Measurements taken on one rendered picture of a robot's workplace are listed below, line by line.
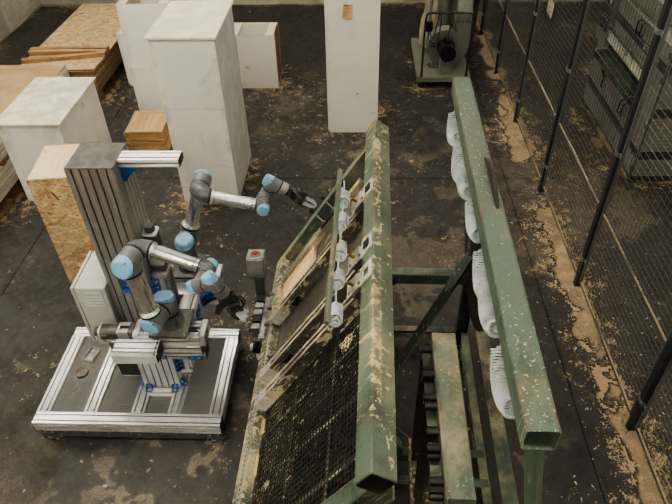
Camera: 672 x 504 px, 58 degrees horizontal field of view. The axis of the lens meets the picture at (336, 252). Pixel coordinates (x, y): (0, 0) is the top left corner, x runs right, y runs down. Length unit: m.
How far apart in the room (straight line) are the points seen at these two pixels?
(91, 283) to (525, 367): 2.65
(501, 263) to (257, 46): 6.41
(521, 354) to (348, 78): 5.42
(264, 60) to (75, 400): 5.20
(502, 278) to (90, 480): 3.16
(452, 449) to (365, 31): 5.29
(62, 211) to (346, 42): 3.51
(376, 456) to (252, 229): 4.16
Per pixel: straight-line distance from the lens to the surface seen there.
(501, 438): 3.48
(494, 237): 2.35
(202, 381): 4.44
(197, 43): 5.45
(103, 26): 9.95
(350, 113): 7.23
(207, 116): 5.73
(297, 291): 3.53
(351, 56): 6.93
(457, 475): 2.15
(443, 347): 2.46
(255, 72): 8.41
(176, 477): 4.32
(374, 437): 2.03
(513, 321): 2.05
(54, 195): 4.91
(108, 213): 3.42
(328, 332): 2.83
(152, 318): 3.43
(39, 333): 5.50
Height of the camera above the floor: 3.66
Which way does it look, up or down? 41 degrees down
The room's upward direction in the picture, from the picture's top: 2 degrees counter-clockwise
